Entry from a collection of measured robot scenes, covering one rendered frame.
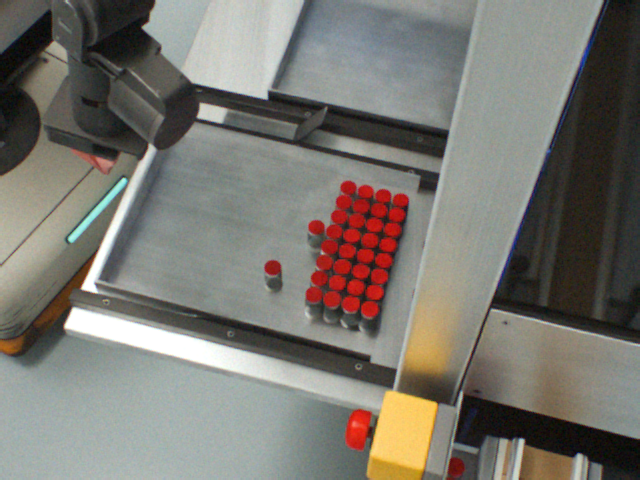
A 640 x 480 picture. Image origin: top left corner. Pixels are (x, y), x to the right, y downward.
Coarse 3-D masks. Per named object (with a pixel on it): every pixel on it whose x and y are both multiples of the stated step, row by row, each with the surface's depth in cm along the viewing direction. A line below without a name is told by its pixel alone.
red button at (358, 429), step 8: (360, 408) 97; (352, 416) 95; (360, 416) 95; (368, 416) 95; (352, 424) 95; (360, 424) 95; (368, 424) 95; (352, 432) 94; (360, 432) 94; (368, 432) 96; (352, 440) 95; (360, 440) 94; (360, 448) 95
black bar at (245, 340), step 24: (96, 312) 115; (120, 312) 113; (144, 312) 113; (168, 312) 113; (216, 336) 112; (240, 336) 112; (264, 336) 112; (288, 360) 112; (312, 360) 110; (336, 360) 110; (360, 360) 111; (384, 384) 110
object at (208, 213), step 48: (192, 144) 128; (240, 144) 127; (144, 192) 123; (192, 192) 124; (240, 192) 124; (288, 192) 125; (336, 192) 125; (144, 240) 120; (192, 240) 120; (240, 240) 121; (288, 240) 121; (96, 288) 115; (144, 288) 117; (192, 288) 117; (240, 288) 117; (288, 288) 117; (288, 336) 111; (336, 336) 114
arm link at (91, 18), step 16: (48, 0) 80; (80, 0) 77; (96, 0) 77; (112, 0) 78; (128, 0) 79; (144, 0) 80; (96, 16) 77; (112, 16) 78; (128, 16) 80; (96, 32) 78; (112, 32) 80
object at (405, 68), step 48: (336, 0) 142; (384, 0) 142; (432, 0) 142; (288, 48) 134; (336, 48) 137; (384, 48) 138; (432, 48) 138; (288, 96) 129; (336, 96) 133; (384, 96) 133; (432, 96) 133
